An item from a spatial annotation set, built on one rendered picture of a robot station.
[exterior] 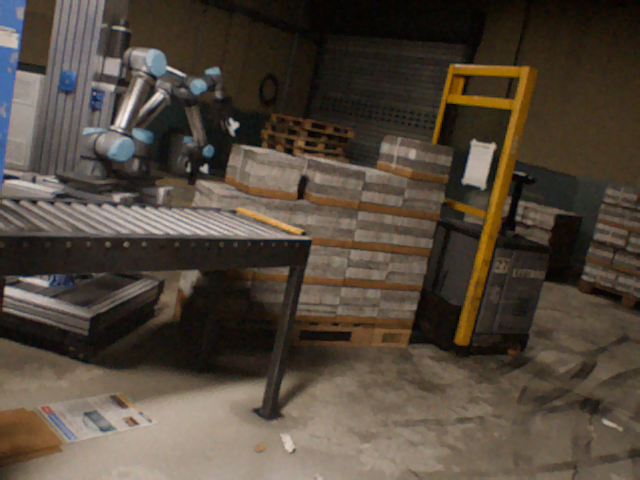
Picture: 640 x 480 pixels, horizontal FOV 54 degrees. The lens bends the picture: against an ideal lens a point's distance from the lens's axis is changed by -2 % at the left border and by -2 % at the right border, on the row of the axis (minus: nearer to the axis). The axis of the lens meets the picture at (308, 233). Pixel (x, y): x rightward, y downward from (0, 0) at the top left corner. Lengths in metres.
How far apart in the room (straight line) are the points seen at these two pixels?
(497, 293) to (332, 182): 1.40
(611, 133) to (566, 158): 0.70
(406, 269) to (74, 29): 2.29
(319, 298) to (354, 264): 0.29
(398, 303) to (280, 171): 1.19
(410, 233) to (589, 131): 6.15
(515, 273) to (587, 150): 5.56
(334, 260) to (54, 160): 1.59
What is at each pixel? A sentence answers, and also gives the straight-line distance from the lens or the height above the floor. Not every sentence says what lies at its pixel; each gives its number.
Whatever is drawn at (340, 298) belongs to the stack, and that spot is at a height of 0.30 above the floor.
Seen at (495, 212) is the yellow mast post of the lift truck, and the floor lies 0.96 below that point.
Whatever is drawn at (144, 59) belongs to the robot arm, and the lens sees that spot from 3.00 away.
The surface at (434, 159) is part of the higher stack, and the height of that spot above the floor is 1.20.
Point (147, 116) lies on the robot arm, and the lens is 3.67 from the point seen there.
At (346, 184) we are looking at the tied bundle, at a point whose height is 0.97.
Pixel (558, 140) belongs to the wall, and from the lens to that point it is 9.92.
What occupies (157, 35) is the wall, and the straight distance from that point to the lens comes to 10.70.
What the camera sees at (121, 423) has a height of 0.01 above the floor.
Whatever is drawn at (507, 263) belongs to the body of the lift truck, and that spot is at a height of 0.65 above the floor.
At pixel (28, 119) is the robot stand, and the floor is 1.01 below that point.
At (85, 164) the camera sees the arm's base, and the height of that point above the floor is 0.88.
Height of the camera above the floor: 1.26
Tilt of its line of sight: 10 degrees down
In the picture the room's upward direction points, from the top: 12 degrees clockwise
